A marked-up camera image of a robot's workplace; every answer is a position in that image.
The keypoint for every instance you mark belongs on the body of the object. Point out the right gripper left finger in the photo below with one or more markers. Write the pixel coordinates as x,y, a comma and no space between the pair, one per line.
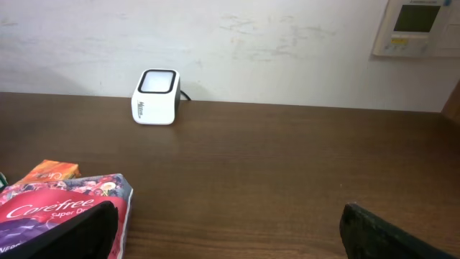
89,235

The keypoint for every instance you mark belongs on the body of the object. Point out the green white gum pack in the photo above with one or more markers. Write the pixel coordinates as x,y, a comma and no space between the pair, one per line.
3,182

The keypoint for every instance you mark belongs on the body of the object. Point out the red purple Carefree pad pack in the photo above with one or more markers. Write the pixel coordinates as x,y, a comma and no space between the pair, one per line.
30,209

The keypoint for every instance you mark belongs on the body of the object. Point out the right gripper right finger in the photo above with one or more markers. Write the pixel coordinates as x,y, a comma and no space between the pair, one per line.
364,235

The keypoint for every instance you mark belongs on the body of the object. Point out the white wall control panel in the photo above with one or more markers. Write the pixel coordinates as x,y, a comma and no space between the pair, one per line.
419,29

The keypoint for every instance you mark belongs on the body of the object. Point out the small orange box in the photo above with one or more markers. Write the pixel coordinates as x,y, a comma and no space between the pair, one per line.
50,170

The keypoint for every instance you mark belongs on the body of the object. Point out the white barcode scanner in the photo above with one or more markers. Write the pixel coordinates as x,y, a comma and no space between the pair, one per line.
156,98

